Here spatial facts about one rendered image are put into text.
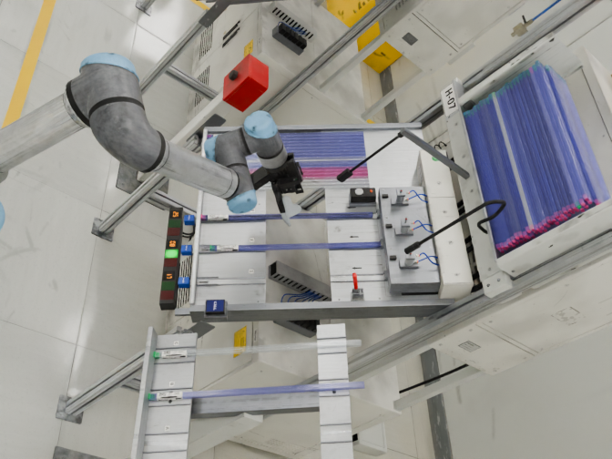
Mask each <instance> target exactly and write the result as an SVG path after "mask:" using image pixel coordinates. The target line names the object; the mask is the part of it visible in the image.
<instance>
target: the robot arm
mask: <svg viewBox="0 0 612 459"><path fill-rule="evenodd" d="M79 73H80V75H79V76H77V77H75V78H74V79H72V80H70V81H68V82H67V83H66V86H65V93H63V94H61V95H60V96H58V97H56V98H54V99H52V100H50V101H49V102H47V103H45V104H44V105H43V106H41V107H38V108H37V109H35V110H33V111H31V112H30V113H28V114H26V115H24V116H23V117H21V118H19V119H18V120H16V121H14V122H13V123H11V124H9V125H7V126H6V127H3V128H1V129H0V183H1V182H2V181H4V180H6V178H7V177H8V173H9V169H11V168H14V167H16V166H17V165H19V164H21V163H23V162H25V161H27V160H28V159H30V158H32V157H34V156H35V155H37V154H39V153H41V152H43V151H44V150H46V149H48V148H51V147H53V146H54V145H55V144H57V143H59V142H61V141H62V140H64V139H66V138H69V137H70V136H72V135H74V134H76V133H77V132H79V131H80V130H82V129H84V128H91V130H92V133H93V135H94V137H95V138H96V140H97V142H98V143H99V144H100V145H101V146H102V147H103V148H104V150H105V151H107V152H108V153H109V154H110V155H111V156H112V157H114V158H115V159H117V160H118V161H120V162H121V163H123V164H124V165H126V166H128V167H130V168H132V169H134V170H137V171H140V172H142V173H149V172H152V171H153V172H156V173H158V174H160V175H162V176H165V177H167V178H170V179H174V180H176V181H178V182H181V183H183V184H186V185H189V186H191V187H193V188H195V189H199V190H202V191H205V192H207V193H209V194H211V195H214V196H217V197H219V198H222V199H225V200H226V201H227V205H228V207H229V211H230V212H232V213H235V214H242V213H246V212H249V211H251V210H253V209H254V208H255V207H256V206H257V202H258V201H257V197H256V193H255V192H256V190H258V189H259V188H261V187H262V186H264V185H265V184H267V183H268V182H271V187H272V190H273V193H274V195H275V199H276V202H277V205H278V208H279V211H280V214H281V216H282V218H283V220H284V222H285V223H286V224H287V225H288V226H289V227H290V226H291V223H290V219H289V218H290V217H292V216H294V215H296V214H298V213H300V212H301V206H300V205H296V204H293V203H292V201H291V197H289V196H284V197H283V196H282V195H281V194H283V193H284V194H286V193H294V192H295V193H296V194H300V193H304V191H303V188H302V186H301V183H302V182H303V179H302V175H303V173H302V170H301V166H300V163H299V162H295V160H294V154H293V152H290V153H287V151H286V149H285V147H284V145H283V143H282V140H281V136H280V133H279V131H278V128H277V125H276V124H275V122H274V120H273V118H272V116H271V115H270V114H269V113H268V112H265V111H256V112H253V113H251V115H250V116H247V117H246V119H245V121H244V126H243V127H240V128H237V129H234V130H231V131H229V132H227V133H224V134H221V135H217V136H215V137H213V138H210V139H207V140H206V141H205V142H204V145H203V147H204V151H205V154H206V158H204V157H202V156H201V155H199V154H197V153H194V152H192V151H190V150H188V149H186V148H183V147H181V146H179V145H177V144H174V143H172V142H170V141H168V140H166V139H165V137H164V135H163V134H162V133H161V132H159V131H157V130H155V129H154V128H153V127H152V126H151V125H150V124H149V122H148V118H147V115H146V111H145V107H144V103H143V98H142V95H141V90H140V86H139V77H138V75H137V72H136V69H135V67H134V65H133V64H132V62H131V61H130V60H129V59H127V58H126V57H124V56H122V55H119V54H115V53H108V52H102V53H95V54H93V55H90V56H87V57H86V58H84V59H83V61H82V62H81V64H80V68H79ZM254 153H257V156H258V158H259V160H260V163H261V165H262V167H260V168H259V169H257V170H256V171H254V172H253V173H252V174H250V171H249V167H248V164H247V160H246V158H245V157H247V156H250V155H252V154H254ZM299 189H301V190H299Z"/></svg>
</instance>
